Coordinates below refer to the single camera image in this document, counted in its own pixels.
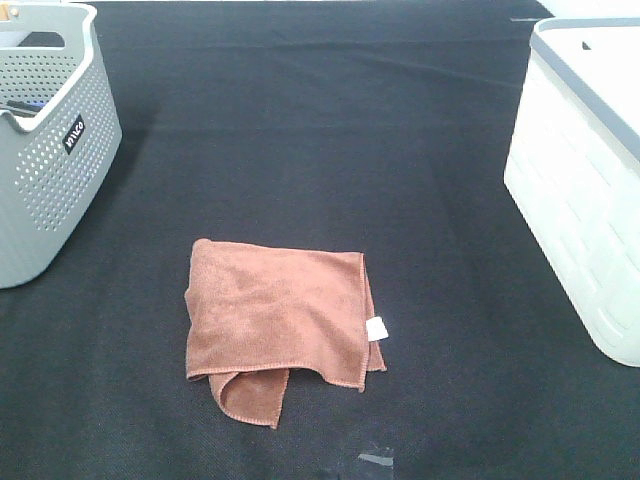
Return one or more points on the brown microfiber towel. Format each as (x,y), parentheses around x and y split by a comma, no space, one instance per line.
(258,313)

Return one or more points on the black table cloth mat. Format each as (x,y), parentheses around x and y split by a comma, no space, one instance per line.
(379,127)

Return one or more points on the clear tape piece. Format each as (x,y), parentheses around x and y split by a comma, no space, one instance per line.
(382,456)

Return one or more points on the white laundry basket grey rim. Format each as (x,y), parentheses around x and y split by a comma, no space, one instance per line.
(573,169)

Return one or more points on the grey perforated laundry basket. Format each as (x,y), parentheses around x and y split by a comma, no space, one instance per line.
(60,133)

